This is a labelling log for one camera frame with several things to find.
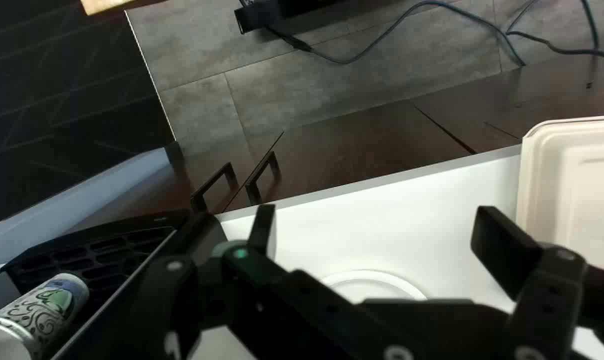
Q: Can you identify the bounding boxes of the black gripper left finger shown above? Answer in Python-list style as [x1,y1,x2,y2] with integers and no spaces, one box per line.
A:
[107,203,411,360]

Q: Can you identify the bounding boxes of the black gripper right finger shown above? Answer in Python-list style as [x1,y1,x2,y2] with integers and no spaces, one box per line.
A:
[470,207,604,360]

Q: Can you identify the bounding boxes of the printed paper cup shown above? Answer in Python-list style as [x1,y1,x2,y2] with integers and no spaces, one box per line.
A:
[0,270,93,360]

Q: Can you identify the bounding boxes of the white clamshell food container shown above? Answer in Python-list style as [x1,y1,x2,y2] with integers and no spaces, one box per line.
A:
[514,115,604,273]

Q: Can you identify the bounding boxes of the white round plate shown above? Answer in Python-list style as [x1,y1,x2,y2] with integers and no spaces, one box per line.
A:
[321,269,430,307]

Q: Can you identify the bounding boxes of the black box device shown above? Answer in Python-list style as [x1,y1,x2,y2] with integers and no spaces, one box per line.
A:
[233,0,348,37]

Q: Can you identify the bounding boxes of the light wooden board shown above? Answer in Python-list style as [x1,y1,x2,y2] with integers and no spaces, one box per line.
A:
[81,0,168,18]

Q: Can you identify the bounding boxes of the white wall cabinet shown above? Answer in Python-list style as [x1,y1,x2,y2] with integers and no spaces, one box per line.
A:
[0,143,604,360]

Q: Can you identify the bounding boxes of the black wire rack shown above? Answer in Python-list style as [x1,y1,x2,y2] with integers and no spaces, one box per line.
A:
[0,131,286,360]

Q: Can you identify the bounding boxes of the dark thin cable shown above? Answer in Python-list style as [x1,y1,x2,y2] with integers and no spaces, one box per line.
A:
[504,0,604,89]
[267,0,529,68]

